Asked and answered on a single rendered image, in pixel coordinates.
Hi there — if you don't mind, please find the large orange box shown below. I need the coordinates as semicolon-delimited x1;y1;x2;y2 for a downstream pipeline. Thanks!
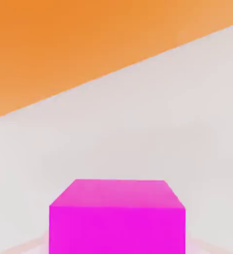
0;0;233;121

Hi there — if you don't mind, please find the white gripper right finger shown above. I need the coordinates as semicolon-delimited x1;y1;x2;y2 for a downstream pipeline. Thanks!
185;236;218;254

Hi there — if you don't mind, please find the small magenta cube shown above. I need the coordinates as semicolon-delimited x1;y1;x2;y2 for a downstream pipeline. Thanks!
49;179;186;254

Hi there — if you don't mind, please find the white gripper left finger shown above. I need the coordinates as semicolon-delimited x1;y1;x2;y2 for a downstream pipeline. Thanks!
0;232;50;254

